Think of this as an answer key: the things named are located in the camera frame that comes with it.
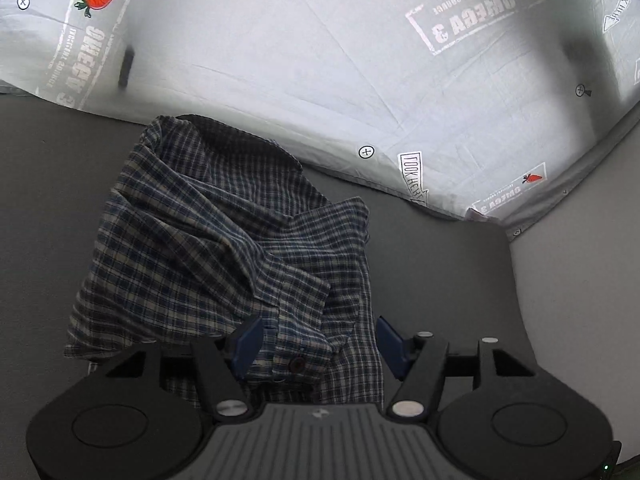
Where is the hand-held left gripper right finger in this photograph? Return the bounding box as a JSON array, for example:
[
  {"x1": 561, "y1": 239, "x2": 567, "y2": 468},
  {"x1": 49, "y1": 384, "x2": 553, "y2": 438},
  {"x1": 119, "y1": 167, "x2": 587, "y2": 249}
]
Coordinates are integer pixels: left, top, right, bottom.
[{"x1": 375, "y1": 315, "x2": 538, "y2": 422}]

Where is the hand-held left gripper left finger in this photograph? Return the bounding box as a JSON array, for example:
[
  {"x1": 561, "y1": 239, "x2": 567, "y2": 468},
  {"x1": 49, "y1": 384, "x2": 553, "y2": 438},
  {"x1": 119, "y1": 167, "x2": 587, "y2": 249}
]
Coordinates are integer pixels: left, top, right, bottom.
[{"x1": 105, "y1": 314, "x2": 266, "y2": 422}]

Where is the blue plaid shirt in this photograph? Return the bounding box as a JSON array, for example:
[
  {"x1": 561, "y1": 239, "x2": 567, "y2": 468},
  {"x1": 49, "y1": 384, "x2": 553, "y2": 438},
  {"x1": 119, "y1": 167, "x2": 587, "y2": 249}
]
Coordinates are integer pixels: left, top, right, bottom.
[{"x1": 64, "y1": 114, "x2": 390, "y2": 407}]

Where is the printed white sheet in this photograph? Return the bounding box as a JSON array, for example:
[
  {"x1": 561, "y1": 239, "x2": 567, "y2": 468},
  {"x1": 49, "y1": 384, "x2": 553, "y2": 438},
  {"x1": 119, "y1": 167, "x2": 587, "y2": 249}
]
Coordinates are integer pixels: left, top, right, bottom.
[{"x1": 0, "y1": 0, "x2": 640, "y2": 242}]

